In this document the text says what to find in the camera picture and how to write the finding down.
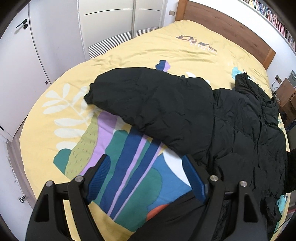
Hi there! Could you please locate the wooden nightstand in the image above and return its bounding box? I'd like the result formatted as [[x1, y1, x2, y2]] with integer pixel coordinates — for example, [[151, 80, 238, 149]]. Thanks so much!
[[275, 78, 295, 126]]

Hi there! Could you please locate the black puffer coat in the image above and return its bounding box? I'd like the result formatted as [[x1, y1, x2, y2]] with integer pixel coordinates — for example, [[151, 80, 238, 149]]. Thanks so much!
[[84, 67, 288, 237]]

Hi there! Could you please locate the white wardrobe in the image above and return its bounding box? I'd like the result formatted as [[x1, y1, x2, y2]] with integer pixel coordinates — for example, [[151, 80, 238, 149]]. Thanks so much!
[[77, 0, 167, 60]]

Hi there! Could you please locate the wall power socket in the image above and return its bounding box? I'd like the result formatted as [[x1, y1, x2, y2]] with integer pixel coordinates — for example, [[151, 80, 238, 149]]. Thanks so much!
[[275, 75, 282, 84]]

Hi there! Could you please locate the yellow cartoon bed cover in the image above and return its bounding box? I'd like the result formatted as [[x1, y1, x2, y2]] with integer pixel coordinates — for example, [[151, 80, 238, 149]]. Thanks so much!
[[20, 21, 295, 240]]

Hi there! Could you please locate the white printer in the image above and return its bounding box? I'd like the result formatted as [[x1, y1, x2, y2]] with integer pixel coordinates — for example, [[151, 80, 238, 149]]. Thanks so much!
[[288, 70, 296, 87]]

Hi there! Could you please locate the white door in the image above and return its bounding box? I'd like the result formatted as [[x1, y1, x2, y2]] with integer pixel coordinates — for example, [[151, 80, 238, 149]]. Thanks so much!
[[1, 6, 50, 141]]

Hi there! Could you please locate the black door handle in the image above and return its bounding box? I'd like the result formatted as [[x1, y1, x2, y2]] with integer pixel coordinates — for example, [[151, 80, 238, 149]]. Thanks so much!
[[16, 19, 28, 29]]

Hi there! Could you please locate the row of books on shelf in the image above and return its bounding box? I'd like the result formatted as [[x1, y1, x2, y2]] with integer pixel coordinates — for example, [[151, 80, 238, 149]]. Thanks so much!
[[243, 0, 295, 51]]

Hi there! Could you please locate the wooden headboard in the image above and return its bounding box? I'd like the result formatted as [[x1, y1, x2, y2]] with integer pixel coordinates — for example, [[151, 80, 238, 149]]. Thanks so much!
[[175, 0, 276, 69]]

